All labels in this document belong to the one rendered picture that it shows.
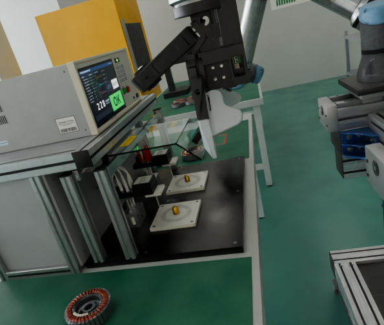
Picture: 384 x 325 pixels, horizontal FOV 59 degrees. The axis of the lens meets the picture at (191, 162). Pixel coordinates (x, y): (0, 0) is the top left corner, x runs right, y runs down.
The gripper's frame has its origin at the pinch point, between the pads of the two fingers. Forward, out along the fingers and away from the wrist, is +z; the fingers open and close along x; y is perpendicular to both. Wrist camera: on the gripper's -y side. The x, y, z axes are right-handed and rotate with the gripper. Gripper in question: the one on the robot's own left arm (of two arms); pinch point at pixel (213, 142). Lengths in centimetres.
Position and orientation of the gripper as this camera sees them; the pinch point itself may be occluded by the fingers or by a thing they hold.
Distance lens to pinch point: 53.6
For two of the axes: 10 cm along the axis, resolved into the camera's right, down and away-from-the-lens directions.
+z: 2.3, 9.1, 3.6
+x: 1.2, -3.9, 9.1
